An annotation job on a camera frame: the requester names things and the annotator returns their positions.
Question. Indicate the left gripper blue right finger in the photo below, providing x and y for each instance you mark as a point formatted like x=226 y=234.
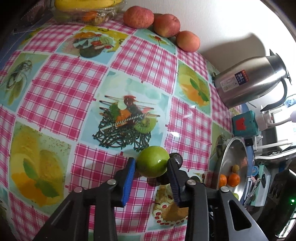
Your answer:
x=174 y=175

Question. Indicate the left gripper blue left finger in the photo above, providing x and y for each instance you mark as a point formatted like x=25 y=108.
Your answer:
x=127 y=179

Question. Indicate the large green apple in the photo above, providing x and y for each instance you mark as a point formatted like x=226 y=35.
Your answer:
x=152 y=162

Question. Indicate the large orange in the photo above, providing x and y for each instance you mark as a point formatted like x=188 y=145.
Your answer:
x=222 y=181

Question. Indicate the small mandarin orange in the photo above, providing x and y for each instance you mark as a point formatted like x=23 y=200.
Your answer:
x=233 y=180

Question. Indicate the brown longan fruit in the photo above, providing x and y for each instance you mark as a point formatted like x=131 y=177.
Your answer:
x=235 y=168

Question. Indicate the dark plum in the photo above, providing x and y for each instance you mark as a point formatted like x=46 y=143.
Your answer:
x=178 y=159
x=166 y=179

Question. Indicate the stainless steel plate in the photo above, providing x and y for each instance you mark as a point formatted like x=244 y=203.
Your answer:
x=230 y=152

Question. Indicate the small green jujube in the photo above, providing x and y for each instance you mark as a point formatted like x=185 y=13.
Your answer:
x=236 y=195

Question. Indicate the black power adapter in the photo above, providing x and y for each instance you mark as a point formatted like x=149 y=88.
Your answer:
x=248 y=142

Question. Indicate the teal box with red print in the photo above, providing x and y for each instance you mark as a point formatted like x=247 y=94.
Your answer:
x=245 y=125

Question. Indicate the checkered fruit tablecloth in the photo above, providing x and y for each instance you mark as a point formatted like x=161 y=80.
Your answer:
x=77 y=101

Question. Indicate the white desk lamp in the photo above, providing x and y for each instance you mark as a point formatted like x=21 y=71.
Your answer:
x=272 y=118

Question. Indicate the stainless steel thermos jug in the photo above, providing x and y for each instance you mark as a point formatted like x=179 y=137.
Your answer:
x=251 y=79

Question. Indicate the red apple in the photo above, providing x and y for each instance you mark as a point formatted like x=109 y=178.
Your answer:
x=166 y=25
x=188 y=41
x=138 y=17

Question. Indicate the clear plastic fruit container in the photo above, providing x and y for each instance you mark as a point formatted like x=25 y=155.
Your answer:
x=93 y=17

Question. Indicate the yellow banana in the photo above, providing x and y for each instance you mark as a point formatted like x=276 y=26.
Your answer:
x=69 y=5

